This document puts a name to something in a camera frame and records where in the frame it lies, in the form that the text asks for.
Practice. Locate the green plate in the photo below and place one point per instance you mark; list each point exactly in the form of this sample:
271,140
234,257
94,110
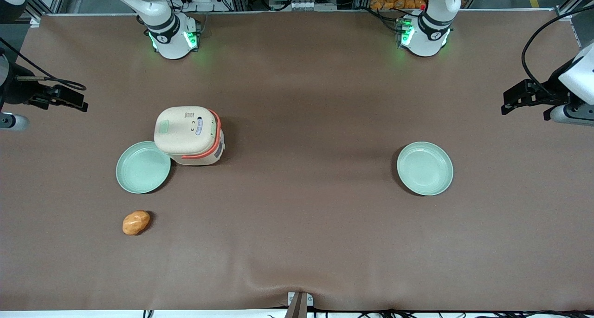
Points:
424,168
139,169

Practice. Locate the cream rice cooker orange trim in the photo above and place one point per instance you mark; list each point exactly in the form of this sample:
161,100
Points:
190,134

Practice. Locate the brown table mat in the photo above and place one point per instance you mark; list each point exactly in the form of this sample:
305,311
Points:
297,100

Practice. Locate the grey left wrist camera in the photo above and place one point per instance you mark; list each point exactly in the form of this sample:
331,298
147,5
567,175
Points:
573,116

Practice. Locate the orange-brown bread roll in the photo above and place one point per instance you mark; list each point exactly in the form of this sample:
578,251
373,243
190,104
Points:
136,222

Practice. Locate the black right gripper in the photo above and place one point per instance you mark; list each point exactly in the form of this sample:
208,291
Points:
19,90

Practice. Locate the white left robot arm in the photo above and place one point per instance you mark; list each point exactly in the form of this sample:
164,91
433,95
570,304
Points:
424,32

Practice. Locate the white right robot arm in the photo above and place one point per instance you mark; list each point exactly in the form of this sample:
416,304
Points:
168,32

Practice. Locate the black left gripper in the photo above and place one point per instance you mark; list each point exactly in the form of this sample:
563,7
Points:
553,88

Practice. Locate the metal table clamp bracket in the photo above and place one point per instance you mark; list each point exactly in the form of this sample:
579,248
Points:
299,304

